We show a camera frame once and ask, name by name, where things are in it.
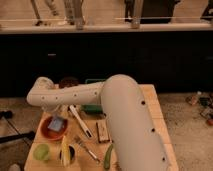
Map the blue sponge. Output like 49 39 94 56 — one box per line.
48 117 64 132

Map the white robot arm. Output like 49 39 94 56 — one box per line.
27 74 169 171

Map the red bowl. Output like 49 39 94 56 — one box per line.
40 116 68 141

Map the dark maroon bowl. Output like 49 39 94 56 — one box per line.
59 77 79 88

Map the green plastic tray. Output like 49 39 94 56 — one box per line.
81 79 103 115

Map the yellow corn cob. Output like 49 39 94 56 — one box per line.
61 136 70 166

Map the small black dish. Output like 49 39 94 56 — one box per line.
59 146 75 164

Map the wooden block brush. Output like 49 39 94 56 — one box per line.
96 120 110 143

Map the light green cup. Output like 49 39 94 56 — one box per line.
33 144 50 162

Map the black tripod stand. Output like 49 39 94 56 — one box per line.
0 110 35 144

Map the green cucumber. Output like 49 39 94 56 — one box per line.
103 144 113 170

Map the white handled ice cream scoop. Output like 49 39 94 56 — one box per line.
69 105 92 138

